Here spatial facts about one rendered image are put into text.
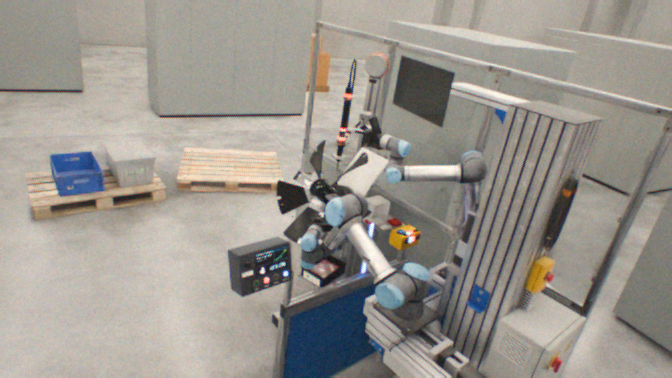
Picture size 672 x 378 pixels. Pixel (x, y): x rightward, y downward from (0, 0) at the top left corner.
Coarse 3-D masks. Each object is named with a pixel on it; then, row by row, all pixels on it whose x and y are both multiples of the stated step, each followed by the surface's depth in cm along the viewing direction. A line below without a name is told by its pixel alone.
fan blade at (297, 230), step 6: (306, 210) 269; (312, 210) 270; (300, 216) 268; (306, 216) 268; (294, 222) 268; (300, 222) 267; (306, 222) 267; (288, 228) 267; (294, 228) 267; (300, 228) 266; (306, 228) 266; (288, 234) 266; (294, 234) 266; (300, 234) 265; (294, 240) 265
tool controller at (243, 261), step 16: (272, 240) 206; (240, 256) 189; (256, 256) 193; (272, 256) 199; (288, 256) 204; (240, 272) 190; (256, 272) 195; (272, 272) 200; (288, 272) 206; (240, 288) 192; (256, 288) 196
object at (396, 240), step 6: (402, 228) 268; (408, 228) 270; (390, 234) 266; (396, 234) 262; (414, 234) 265; (390, 240) 267; (396, 240) 263; (402, 240) 259; (396, 246) 264; (402, 246) 262; (408, 246) 266
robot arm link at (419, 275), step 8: (408, 264) 198; (416, 264) 199; (408, 272) 192; (416, 272) 192; (424, 272) 194; (416, 280) 191; (424, 280) 192; (416, 288) 190; (424, 288) 195; (416, 296) 195
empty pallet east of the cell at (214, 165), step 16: (192, 160) 556; (208, 160) 560; (224, 160) 566; (240, 160) 573; (256, 160) 580; (272, 160) 587; (192, 176) 511; (208, 176) 516; (224, 176) 523; (240, 176) 528; (256, 176) 537; (272, 176) 542; (272, 192) 532
